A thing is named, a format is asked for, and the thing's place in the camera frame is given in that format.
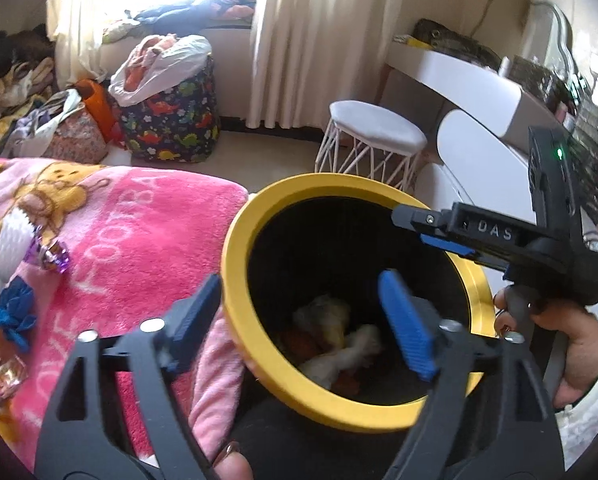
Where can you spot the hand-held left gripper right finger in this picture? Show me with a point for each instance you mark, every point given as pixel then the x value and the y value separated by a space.
pixel 409 325

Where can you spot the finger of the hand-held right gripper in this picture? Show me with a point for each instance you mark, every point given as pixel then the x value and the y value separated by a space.
pixel 424 217
pixel 454 246

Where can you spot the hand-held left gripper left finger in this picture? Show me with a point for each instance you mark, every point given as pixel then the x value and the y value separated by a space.
pixel 194 310

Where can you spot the black bin with yellow rim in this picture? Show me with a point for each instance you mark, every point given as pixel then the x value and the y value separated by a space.
pixel 279 390

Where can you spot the purple candy wrapper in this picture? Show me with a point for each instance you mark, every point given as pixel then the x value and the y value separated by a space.
pixel 49 255

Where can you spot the blue paper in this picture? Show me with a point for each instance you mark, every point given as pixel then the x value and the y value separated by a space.
pixel 14 310

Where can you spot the shiny clear candy wrapper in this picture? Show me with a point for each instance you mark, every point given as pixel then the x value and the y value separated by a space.
pixel 4 377

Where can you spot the person's right forearm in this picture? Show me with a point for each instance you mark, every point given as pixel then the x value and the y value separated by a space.
pixel 589 420

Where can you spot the person's right hand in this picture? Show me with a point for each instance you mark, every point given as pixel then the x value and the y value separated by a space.
pixel 584 345

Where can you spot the person's left hand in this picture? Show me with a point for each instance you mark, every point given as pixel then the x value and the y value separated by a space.
pixel 236 465

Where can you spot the pink cartoon printed blanket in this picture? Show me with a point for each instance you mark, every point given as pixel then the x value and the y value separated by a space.
pixel 129 240

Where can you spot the white round stool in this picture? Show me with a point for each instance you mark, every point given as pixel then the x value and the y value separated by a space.
pixel 374 122

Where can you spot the white dressing table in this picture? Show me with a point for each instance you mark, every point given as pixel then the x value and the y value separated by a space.
pixel 459 80

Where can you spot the clear drawer organizer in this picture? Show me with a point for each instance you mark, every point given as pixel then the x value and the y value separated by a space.
pixel 534 80

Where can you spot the yellow box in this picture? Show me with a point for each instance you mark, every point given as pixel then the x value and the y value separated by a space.
pixel 411 41

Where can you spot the camouflage bag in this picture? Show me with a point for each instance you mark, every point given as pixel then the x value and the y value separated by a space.
pixel 454 42

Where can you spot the dinosaur print laundry basket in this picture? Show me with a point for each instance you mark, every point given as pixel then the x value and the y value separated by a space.
pixel 174 120

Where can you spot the cream curtain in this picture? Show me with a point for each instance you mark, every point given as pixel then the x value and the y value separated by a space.
pixel 84 20
pixel 319 40

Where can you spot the floral fabric bag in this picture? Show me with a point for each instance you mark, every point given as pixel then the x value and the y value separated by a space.
pixel 76 135

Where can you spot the curved vanity mirror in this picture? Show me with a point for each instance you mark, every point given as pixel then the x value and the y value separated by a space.
pixel 554 35

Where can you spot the orange bag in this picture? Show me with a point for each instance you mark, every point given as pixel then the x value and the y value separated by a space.
pixel 99 105

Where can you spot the grey and white clothes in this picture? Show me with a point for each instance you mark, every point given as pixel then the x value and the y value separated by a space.
pixel 44 120

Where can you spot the white bag of clothes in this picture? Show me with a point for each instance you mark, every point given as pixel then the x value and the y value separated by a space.
pixel 179 62

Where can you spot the clothes on window seat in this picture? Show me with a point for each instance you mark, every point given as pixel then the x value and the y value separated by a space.
pixel 194 12

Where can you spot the pile of dark clothes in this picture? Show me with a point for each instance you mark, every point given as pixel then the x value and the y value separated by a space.
pixel 9 60

